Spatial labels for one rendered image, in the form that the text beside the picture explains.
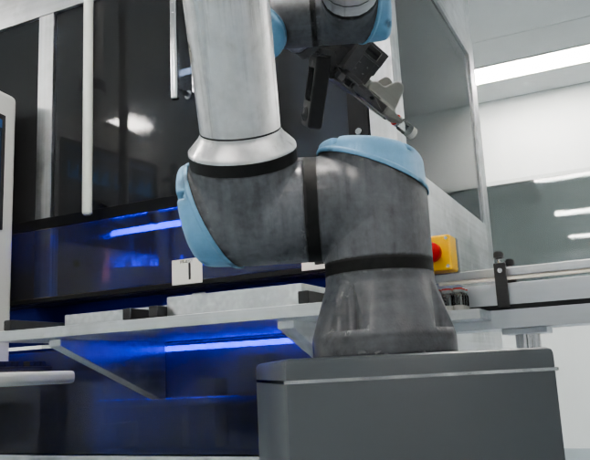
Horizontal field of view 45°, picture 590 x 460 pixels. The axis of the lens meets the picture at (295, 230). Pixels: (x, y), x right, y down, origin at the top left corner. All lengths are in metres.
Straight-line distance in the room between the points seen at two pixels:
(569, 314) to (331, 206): 0.87
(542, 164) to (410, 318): 5.55
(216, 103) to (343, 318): 0.25
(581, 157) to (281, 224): 5.54
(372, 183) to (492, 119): 5.68
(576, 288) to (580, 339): 4.50
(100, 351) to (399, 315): 0.95
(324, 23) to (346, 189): 0.33
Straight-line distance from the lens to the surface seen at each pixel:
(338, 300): 0.73
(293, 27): 1.01
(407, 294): 0.72
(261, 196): 0.73
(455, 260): 1.48
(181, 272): 1.72
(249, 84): 0.72
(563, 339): 6.03
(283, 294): 1.16
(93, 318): 1.53
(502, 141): 6.33
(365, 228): 0.73
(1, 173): 2.02
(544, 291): 1.53
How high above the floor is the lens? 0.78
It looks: 11 degrees up
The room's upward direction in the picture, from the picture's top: 3 degrees counter-clockwise
